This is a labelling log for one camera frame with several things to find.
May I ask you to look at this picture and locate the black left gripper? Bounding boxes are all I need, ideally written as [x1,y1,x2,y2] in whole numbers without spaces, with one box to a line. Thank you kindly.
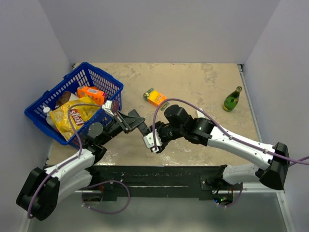
[99,110,145,145]

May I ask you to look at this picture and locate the black remote control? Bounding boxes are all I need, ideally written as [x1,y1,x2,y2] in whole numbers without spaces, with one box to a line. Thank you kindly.
[138,122,151,136]

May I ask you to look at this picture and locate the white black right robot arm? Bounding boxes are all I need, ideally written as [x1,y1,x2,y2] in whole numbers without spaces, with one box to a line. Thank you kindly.
[152,104,290,190]

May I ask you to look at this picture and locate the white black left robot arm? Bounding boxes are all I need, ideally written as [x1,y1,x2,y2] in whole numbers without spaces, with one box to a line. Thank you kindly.
[16,110,145,220]

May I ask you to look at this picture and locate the white remote control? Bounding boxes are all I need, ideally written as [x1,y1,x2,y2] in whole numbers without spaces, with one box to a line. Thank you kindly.
[196,108,206,118]

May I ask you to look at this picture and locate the orange yellow battery pack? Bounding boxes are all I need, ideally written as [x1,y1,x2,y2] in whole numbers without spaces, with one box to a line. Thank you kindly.
[143,88,169,111]

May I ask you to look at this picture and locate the orange carton box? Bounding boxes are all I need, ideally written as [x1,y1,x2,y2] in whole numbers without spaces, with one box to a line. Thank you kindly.
[77,86,107,105]

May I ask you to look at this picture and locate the yellow chips bag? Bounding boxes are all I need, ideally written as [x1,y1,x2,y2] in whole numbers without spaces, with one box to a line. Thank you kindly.
[50,95,100,141]

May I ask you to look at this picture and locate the blue plastic basket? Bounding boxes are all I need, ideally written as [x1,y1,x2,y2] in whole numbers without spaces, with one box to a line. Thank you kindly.
[25,62,124,148]

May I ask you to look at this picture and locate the brown white package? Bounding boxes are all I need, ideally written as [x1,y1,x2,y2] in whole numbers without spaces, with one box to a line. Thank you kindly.
[55,91,79,109]

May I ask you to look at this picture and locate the green glass bottle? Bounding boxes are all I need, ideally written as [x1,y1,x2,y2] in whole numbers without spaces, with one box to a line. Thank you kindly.
[223,86,242,112]

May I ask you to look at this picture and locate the white plastic bottle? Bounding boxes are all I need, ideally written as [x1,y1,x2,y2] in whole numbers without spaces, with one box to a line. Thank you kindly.
[43,106,58,131]

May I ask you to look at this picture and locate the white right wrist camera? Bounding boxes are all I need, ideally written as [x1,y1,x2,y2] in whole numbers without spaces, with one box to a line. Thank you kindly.
[143,129,163,153]

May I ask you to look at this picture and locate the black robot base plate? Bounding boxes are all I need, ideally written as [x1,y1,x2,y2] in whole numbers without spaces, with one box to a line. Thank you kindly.
[82,164,243,202]

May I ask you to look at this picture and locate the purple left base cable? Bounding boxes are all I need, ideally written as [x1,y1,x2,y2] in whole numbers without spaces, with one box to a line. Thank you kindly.
[81,180,131,215]

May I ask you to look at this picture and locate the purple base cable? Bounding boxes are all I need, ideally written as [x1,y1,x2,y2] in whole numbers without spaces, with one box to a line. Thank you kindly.
[81,180,131,215]
[216,185,243,208]

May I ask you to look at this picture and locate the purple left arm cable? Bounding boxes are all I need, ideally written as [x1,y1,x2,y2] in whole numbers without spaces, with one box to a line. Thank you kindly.
[27,103,104,219]

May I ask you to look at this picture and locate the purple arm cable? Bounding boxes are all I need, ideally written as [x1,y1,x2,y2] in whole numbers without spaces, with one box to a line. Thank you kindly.
[152,98,309,166]
[27,103,104,219]

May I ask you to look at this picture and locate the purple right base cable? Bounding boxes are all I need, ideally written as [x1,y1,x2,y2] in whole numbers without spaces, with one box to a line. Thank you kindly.
[216,185,243,208]

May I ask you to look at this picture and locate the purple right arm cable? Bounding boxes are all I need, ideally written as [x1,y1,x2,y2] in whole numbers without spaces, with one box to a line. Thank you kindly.
[152,98,309,166]

